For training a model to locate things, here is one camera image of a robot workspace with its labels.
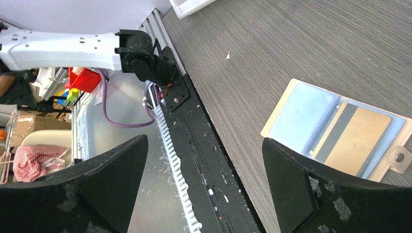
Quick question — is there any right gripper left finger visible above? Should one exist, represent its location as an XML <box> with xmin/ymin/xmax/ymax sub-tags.
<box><xmin>0</xmin><ymin>134</ymin><xmax>149</xmax><ymax>233</ymax></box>

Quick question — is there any tan card holder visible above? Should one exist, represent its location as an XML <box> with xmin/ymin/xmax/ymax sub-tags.
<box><xmin>261</xmin><ymin>79</ymin><xmax>412</xmax><ymax>182</ymax></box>

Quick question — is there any red striped cloth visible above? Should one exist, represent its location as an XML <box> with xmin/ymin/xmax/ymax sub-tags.
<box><xmin>13</xmin><ymin>145</ymin><xmax>70</xmax><ymax>183</ymax></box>

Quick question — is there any red plastic bin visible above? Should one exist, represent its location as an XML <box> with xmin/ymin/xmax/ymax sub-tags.
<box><xmin>68</xmin><ymin>67</ymin><xmax>102</xmax><ymax>93</ymax></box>

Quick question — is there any white slotted cable duct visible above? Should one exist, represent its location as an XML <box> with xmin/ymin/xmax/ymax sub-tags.
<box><xmin>145</xmin><ymin>81</ymin><xmax>202</xmax><ymax>233</ymax></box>

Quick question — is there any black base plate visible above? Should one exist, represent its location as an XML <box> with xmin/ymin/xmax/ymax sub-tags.
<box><xmin>159</xmin><ymin>46</ymin><xmax>266</xmax><ymax>233</ymax></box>

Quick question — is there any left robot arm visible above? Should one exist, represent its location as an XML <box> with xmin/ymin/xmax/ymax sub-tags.
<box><xmin>0</xmin><ymin>23</ymin><xmax>177</xmax><ymax>86</ymax></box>

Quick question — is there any white divided tray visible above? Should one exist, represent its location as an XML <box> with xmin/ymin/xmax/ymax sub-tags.
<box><xmin>170</xmin><ymin>0</ymin><xmax>215</xmax><ymax>19</ymax></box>

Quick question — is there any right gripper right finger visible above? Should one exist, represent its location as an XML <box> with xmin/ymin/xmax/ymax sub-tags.
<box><xmin>262</xmin><ymin>138</ymin><xmax>412</xmax><ymax>233</ymax></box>

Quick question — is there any cardboard box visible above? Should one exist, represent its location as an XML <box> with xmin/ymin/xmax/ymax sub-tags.
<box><xmin>5</xmin><ymin>111</ymin><xmax>71</xmax><ymax>147</ymax></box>

